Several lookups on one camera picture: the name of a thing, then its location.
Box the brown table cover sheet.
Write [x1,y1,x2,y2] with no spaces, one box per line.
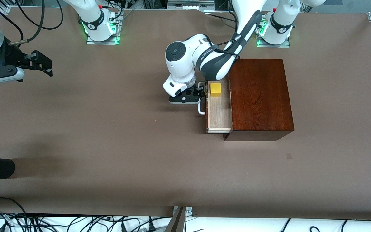
[0,7,371,217]

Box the light wood drawer white handle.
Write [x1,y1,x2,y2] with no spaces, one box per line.
[198,77,233,134]

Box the dark brown wooden cabinet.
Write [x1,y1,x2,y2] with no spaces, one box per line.
[223,59,295,141]

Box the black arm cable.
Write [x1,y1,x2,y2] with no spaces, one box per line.
[216,31,241,61]
[0,0,24,42]
[8,0,64,45]

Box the grey equipment box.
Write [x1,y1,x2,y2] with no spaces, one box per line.
[167,0,215,11]

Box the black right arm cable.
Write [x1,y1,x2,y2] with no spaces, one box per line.
[0,0,24,42]
[8,0,64,45]

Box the black base cable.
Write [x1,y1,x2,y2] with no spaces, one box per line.
[209,12,238,24]

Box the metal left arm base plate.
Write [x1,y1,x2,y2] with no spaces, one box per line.
[256,14,291,49]

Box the silver metal bracket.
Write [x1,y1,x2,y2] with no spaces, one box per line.
[173,206,192,223]

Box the yellow cube block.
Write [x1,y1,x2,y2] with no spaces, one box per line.
[210,83,222,98]

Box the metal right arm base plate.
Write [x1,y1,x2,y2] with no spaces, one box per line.
[86,9,121,45]

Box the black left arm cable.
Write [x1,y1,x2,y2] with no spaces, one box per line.
[216,31,241,61]

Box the dark metal beam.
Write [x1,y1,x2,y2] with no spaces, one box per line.
[165,206,186,232]

